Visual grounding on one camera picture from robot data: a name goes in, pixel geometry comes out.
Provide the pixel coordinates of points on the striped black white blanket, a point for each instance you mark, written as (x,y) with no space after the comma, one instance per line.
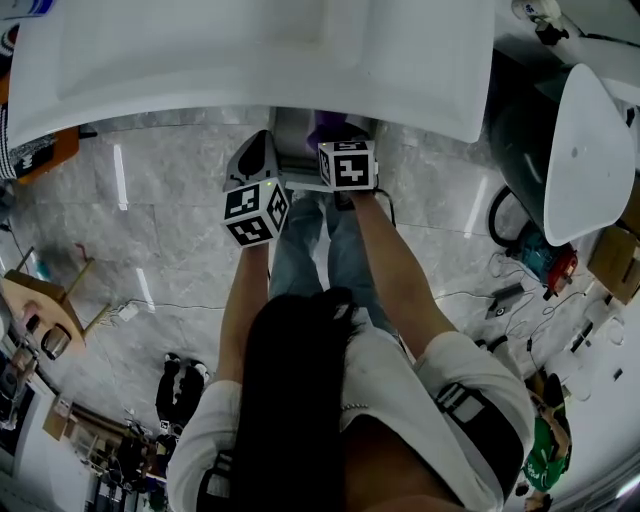
(5,145)

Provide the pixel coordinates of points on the metal cup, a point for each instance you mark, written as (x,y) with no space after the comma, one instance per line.
(56,342)

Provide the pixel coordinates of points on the white vanity cabinet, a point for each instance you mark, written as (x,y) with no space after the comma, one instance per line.
(200,60)

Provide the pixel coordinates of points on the blue capped bottle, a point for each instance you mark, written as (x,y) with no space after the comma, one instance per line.
(42,6)

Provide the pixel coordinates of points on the white power strip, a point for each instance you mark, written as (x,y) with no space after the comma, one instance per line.
(128,312)

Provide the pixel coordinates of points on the person's torso in white shirt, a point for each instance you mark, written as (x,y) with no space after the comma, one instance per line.
(400,390)

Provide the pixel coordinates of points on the small black ledge device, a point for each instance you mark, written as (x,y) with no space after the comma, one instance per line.
(550,32)

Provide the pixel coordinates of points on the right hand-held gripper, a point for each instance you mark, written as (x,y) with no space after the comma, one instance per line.
(352,167)

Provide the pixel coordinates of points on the grey floor device box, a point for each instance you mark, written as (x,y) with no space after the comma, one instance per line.
(502,302)

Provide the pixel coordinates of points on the white drawer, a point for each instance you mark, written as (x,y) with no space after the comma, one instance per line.
(295,135)

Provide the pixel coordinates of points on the black white knitted throw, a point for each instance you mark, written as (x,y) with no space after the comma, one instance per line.
(7,42)

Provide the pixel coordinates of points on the orange sofa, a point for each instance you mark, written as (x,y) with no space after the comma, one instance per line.
(55,152)

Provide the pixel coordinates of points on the small black rectangular block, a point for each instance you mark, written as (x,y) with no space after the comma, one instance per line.
(32,324)

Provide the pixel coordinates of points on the grey patterned cushion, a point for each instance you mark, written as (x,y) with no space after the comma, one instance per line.
(35,155)

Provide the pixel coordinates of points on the person's right forearm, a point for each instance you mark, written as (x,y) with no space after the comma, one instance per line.
(395,270)

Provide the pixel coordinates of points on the purple cloth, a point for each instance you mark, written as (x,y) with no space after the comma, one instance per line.
(327,125)

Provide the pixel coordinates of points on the black tub faucet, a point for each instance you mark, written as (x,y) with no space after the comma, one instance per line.
(631,117)

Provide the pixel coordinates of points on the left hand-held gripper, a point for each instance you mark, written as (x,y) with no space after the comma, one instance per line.
(245,205)

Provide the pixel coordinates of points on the wooden side table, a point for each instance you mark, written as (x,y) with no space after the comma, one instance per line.
(35,295)

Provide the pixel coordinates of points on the person's legs in blue jeans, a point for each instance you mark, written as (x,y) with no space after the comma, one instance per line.
(300,250)

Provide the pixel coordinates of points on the person's left forearm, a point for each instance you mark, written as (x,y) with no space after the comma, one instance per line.
(245,310)

